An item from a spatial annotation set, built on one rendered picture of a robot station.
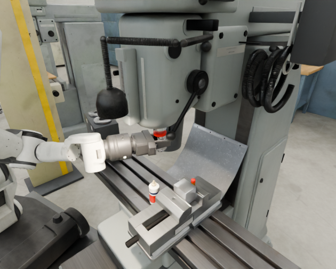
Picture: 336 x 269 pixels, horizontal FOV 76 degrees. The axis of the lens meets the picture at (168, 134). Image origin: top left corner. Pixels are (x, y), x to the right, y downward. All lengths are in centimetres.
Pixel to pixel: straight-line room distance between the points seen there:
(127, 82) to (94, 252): 73
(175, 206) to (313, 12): 64
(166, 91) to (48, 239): 107
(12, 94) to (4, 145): 154
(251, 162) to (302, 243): 130
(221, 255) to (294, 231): 157
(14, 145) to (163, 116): 49
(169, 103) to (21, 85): 185
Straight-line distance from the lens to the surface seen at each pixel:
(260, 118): 96
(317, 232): 239
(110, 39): 47
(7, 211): 142
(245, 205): 123
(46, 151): 83
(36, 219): 157
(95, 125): 111
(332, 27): 64
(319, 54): 65
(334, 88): 480
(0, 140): 79
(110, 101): 48
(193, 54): 63
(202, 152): 110
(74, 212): 147
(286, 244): 218
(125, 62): 59
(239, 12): 76
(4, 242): 155
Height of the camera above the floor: 162
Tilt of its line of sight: 29 degrees down
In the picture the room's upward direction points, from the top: straight up
